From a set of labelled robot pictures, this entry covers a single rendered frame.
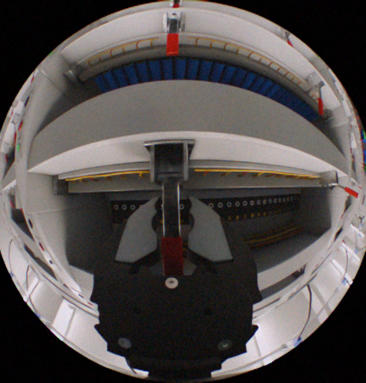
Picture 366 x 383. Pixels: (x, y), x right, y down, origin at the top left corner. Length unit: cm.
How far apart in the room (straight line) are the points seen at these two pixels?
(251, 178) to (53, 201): 27
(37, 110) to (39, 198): 12
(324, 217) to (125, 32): 59
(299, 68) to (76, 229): 50
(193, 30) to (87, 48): 16
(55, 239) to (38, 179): 9
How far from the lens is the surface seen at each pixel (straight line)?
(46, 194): 21
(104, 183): 15
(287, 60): 28
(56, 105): 24
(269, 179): 17
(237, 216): 28
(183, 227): 31
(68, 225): 24
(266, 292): 48
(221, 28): 22
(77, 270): 23
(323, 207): 45
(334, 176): 26
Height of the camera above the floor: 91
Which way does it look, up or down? 17 degrees up
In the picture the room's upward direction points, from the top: 179 degrees clockwise
